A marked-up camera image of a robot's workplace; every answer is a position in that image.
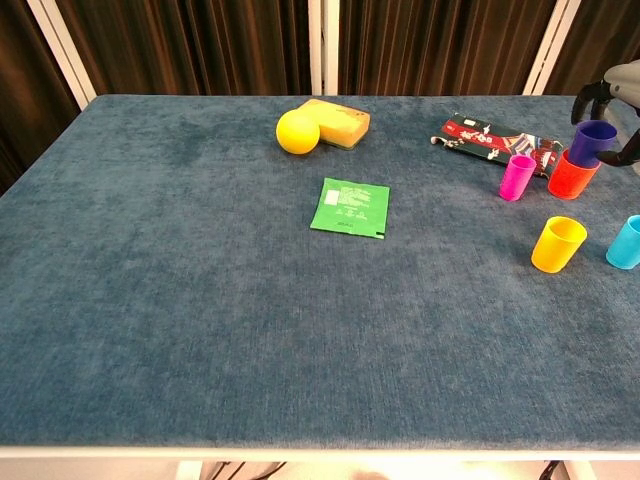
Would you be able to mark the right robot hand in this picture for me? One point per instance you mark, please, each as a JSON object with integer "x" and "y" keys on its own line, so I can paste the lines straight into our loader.
{"x": 625, "y": 82}

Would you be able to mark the purple plastic cup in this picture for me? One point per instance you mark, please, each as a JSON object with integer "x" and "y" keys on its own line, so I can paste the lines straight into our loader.
{"x": 592, "y": 145}

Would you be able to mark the pink plastic cup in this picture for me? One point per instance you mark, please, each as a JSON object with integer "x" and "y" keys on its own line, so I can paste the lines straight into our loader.
{"x": 515, "y": 180}

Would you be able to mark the cyan plastic cup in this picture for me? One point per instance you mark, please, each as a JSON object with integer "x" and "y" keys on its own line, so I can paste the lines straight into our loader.
{"x": 625, "y": 247}

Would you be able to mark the yellow plastic cup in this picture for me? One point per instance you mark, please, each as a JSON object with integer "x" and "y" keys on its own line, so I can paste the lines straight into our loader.
{"x": 555, "y": 250}

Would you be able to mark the dark brown curtain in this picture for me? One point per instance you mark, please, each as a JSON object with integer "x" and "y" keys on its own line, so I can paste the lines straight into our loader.
{"x": 25, "y": 100}
{"x": 440, "y": 45}
{"x": 200, "y": 45}
{"x": 600, "y": 35}

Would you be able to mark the orange plastic cup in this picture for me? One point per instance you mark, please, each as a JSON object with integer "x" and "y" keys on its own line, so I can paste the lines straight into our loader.
{"x": 567, "y": 182}

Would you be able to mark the dark red printed packet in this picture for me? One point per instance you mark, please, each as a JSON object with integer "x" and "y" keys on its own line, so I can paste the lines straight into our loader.
{"x": 480, "y": 137}

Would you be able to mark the yellow sponge block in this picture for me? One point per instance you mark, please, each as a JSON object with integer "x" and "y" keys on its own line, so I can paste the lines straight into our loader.
{"x": 342, "y": 125}

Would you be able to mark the green sachet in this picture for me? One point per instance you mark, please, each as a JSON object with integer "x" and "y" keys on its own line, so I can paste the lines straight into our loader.
{"x": 350, "y": 207}

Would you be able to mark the yellow ball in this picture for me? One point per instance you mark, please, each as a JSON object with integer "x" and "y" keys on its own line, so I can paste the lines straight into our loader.
{"x": 297, "y": 132}

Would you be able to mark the blue velvet tablecloth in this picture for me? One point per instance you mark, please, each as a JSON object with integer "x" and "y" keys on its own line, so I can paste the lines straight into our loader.
{"x": 200, "y": 300}

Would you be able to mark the white frame post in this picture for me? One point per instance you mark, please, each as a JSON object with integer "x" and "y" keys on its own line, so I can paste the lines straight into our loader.
{"x": 61, "y": 45}
{"x": 314, "y": 45}
{"x": 551, "y": 45}

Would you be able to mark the white table frame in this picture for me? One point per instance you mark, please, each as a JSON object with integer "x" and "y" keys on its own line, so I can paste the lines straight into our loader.
{"x": 300, "y": 454}

